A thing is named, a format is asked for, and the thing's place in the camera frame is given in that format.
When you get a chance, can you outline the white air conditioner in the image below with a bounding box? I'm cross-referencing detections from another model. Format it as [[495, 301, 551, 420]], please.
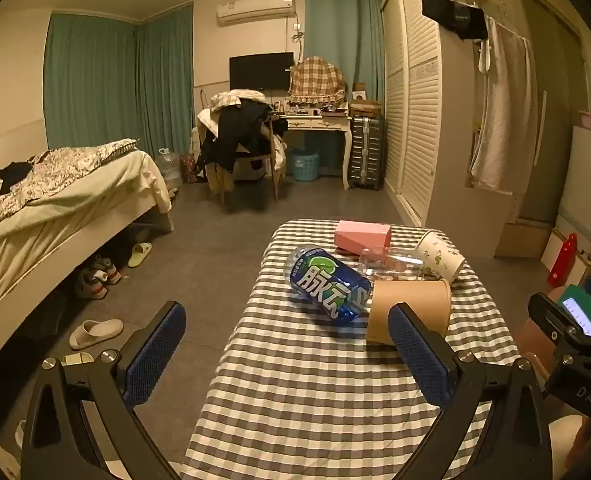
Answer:
[[217, 0, 296, 26]]

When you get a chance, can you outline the clear plastic bottle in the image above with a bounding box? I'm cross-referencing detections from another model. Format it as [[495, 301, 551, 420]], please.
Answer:
[[358, 247, 433, 283]]

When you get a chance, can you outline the white floral paper cup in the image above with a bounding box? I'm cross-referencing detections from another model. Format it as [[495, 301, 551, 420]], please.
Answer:
[[414, 230, 465, 283]]

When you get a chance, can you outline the dark glass door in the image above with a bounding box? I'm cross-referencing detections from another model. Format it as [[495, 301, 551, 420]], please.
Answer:
[[515, 0, 591, 226]]

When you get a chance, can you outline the clear water jug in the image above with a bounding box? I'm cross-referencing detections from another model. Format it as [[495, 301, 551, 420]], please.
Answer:
[[156, 148, 182, 186]]

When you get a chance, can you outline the plaid cloth cover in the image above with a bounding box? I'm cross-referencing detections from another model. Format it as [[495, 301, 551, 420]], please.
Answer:
[[288, 56, 349, 106]]

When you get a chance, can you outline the pair of sneakers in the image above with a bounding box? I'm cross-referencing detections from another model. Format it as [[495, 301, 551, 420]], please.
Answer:
[[74, 255, 121, 301]]

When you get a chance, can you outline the black television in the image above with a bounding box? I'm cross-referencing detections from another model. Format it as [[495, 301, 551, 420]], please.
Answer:
[[229, 52, 295, 91]]

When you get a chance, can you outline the white fridge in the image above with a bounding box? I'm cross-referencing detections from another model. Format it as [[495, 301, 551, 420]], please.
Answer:
[[555, 125, 591, 261]]

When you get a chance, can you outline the black garment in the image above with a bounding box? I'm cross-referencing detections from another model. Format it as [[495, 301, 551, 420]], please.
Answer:
[[0, 161, 34, 193]]

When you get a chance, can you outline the black hanging bag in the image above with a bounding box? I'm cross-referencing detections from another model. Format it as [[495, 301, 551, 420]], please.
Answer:
[[422, 0, 489, 41]]

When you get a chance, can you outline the white bed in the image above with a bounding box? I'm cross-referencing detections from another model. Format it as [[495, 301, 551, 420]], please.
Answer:
[[0, 119, 175, 331]]

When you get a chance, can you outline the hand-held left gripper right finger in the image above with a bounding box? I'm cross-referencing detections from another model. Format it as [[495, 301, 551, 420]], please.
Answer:
[[388, 302, 571, 480]]

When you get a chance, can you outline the wooden chair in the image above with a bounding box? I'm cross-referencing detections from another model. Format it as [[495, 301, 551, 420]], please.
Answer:
[[208, 115, 282, 206]]

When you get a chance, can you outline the chair piled with clothes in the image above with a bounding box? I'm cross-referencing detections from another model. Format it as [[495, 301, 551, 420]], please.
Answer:
[[196, 89, 289, 186]]

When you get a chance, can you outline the green curtain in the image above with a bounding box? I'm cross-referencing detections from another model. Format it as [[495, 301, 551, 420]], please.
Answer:
[[44, 12, 139, 151], [136, 5, 195, 161]]

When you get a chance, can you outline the green slipper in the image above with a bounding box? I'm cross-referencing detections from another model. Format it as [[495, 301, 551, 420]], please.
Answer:
[[128, 242, 153, 268]]

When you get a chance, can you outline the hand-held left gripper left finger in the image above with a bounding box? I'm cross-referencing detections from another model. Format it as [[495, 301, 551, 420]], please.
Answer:
[[20, 301, 187, 480]]

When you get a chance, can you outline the brown paper cup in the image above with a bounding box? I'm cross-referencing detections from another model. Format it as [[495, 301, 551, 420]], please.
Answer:
[[365, 279, 451, 346]]

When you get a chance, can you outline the blue drink bottle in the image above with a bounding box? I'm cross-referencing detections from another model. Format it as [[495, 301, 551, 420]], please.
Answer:
[[284, 244, 373, 325]]

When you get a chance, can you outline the teal curtain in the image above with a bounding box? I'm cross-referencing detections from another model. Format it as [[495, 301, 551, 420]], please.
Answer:
[[304, 0, 386, 103]]

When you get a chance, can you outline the checkered tablecloth table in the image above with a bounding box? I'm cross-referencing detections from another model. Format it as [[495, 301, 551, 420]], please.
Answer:
[[168, 218, 523, 480]]

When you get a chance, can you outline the white desk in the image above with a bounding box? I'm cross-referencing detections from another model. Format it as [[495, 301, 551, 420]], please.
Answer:
[[276, 102, 353, 191]]

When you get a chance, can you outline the blue laundry basket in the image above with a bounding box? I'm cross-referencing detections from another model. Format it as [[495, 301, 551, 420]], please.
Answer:
[[290, 149, 320, 182]]

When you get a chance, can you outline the red patterned bag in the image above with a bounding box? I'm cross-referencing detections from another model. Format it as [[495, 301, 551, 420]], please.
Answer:
[[180, 153, 199, 184]]

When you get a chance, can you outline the person's leg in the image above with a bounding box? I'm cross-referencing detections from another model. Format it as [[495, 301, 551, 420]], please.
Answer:
[[518, 285, 571, 391]]

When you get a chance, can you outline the red bottle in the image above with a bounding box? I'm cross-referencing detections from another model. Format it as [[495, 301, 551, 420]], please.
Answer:
[[548, 233, 579, 288]]

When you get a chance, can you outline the white louvred wardrobe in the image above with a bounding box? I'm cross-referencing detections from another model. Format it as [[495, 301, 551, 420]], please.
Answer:
[[380, 0, 521, 226]]

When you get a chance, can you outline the pink box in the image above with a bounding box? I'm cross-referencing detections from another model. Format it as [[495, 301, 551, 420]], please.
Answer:
[[334, 220, 392, 256]]

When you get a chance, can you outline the white hanging towel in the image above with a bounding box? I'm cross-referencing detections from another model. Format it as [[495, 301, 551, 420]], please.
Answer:
[[470, 17, 531, 193]]

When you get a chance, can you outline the white slipper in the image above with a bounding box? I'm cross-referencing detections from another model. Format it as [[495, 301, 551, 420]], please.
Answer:
[[70, 319, 125, 351]]

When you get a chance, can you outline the patterned quilt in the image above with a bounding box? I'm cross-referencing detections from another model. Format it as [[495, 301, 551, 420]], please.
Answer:
[[0, 139, 141, 236]]

